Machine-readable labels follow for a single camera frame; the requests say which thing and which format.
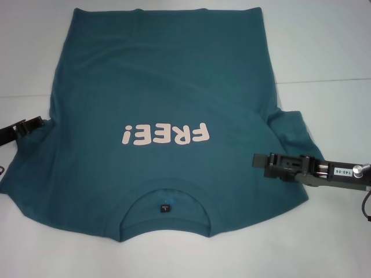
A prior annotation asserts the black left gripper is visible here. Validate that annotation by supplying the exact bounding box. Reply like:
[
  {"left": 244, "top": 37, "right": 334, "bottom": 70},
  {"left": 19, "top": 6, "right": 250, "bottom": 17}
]
[{"left": 0, "top": 115, "right": 46, "bottom": 145}]

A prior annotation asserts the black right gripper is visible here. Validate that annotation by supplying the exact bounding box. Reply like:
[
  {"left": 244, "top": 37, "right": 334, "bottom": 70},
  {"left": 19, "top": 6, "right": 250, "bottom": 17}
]
[{"left": 253, "top": 152, "right": 371, "bottom": 192}]

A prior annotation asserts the teal blue FREE t-shirt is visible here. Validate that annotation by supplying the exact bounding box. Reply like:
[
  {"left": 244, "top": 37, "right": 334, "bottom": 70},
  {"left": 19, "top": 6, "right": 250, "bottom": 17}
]
[{"left": 0, "top": 7, "right": 327, "bottom": 244}]

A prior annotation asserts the right gripper cable with fitting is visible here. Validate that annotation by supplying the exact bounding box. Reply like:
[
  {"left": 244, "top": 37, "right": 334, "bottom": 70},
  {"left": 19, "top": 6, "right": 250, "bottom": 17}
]
[{"left": 359, "top": 188, "right": 371, "bottom": 225}]

